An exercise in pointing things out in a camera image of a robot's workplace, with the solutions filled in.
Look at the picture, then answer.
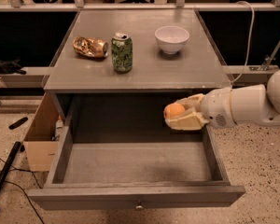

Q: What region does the crushed gold can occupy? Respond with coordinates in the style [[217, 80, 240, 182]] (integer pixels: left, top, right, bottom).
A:
[[73, 36, 108, 58]]

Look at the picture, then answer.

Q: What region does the grey cabinet with counter top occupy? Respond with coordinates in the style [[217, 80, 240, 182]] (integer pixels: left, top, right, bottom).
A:
[[44, 9, 230, 117]]

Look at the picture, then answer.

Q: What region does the grey open top drawer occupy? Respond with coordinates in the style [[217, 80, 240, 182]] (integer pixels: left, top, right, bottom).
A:
[[28, 93, 245, 210]]

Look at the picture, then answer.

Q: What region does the black marker on floor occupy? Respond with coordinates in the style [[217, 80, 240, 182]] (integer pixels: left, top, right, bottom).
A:
[[8, 117, 28, 130]]

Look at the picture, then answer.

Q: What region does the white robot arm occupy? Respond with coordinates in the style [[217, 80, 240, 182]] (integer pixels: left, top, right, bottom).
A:
[[163, 70, 280, 131]]

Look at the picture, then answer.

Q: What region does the white cable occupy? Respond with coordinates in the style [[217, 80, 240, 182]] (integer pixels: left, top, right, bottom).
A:
[[230, 0, 256, 86]]

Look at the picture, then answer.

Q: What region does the grey metal rail frame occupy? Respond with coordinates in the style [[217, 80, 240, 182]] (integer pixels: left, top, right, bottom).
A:
[[0, 0, 280, 11]]

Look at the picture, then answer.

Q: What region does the green soda can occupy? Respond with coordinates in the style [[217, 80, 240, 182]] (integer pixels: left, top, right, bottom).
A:
[[111, 32, 133, 73]]

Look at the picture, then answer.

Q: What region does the black pole on floor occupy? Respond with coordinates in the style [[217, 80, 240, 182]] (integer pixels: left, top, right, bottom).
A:
[[0, 141, 21, 190]]

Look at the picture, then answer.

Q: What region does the white bowl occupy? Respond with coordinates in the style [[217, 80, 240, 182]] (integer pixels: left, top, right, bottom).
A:
[[155, 26, 189, 54]]

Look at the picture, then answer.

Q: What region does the orange fruit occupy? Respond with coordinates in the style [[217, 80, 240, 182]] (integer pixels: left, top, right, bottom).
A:
[[163, 103, 185, 119]]

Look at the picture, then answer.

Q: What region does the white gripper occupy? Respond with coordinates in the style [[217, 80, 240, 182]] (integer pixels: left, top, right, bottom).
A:
[[164, 88, 235, 131]]

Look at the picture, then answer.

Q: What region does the cardboard box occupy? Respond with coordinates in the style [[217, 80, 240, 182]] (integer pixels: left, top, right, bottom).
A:
[[23, 94, 59, 172]]

